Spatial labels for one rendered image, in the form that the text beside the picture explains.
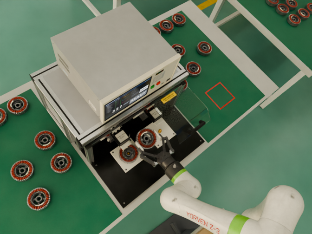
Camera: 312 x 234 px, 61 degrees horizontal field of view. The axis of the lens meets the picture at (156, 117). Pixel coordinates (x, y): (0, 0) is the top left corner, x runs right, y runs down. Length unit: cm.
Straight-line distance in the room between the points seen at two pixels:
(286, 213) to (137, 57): 83
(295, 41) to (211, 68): 85
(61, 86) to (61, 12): 194
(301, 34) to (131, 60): 180
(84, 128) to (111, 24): 50
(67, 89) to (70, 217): 67
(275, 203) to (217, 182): 150
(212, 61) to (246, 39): 145
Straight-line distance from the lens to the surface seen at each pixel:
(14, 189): 162
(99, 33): 127
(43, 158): 162
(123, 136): 144
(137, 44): 125
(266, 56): 344
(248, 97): 201
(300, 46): 257
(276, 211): 104
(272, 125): 298
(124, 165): 154
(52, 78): 139
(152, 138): 143
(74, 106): 130
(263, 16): 260
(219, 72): 202
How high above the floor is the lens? 228
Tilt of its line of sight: 64 degrees down
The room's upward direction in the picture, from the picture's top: 23 degrees clockwise
